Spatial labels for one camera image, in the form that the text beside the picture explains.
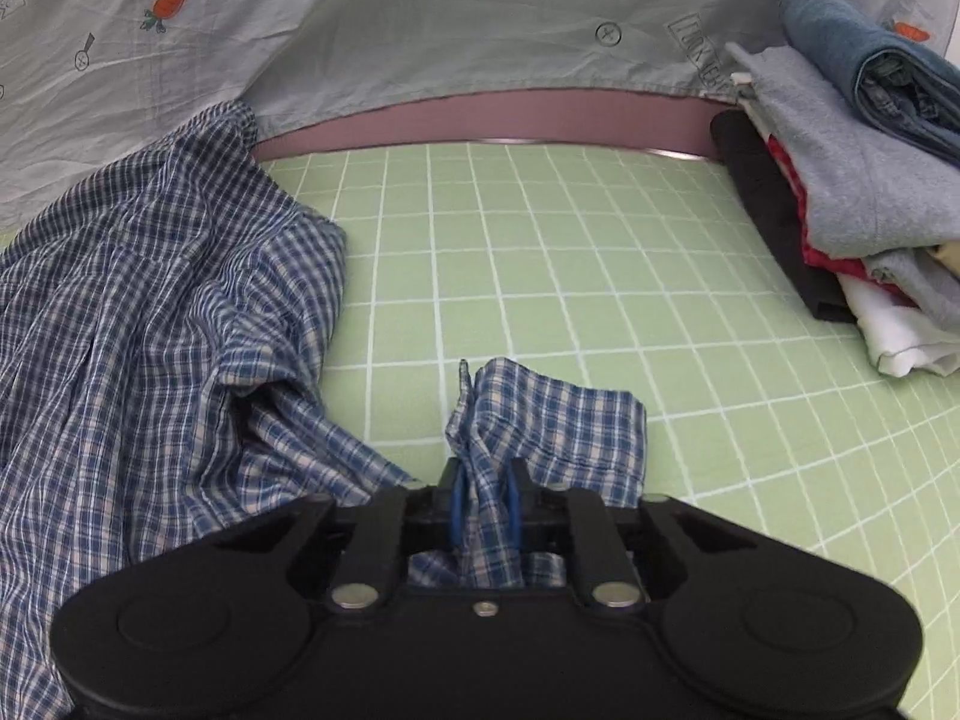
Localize folded white garment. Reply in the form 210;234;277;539
835;270;960;378

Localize blue plaid shirt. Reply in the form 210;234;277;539
0;100;648;720

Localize folded grey garment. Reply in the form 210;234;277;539
861;246;960;331

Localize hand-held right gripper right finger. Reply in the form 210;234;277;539
505;459;760;610

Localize green grid mat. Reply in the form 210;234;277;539
0;141;960;720

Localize folded blue jeans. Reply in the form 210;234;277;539
778;0;960;160

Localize folded red garment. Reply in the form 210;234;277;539
763;132;917;308

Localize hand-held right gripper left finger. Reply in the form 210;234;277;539
214;456;463;613

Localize folded beige garment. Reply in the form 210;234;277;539
924;238;960;280

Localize folded black garment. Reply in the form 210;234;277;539
709;110;857;324

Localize grey carrot print sheet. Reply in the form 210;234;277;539
0;0;960;239

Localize folded light grey sweatshirt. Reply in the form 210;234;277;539
724;41;960;260

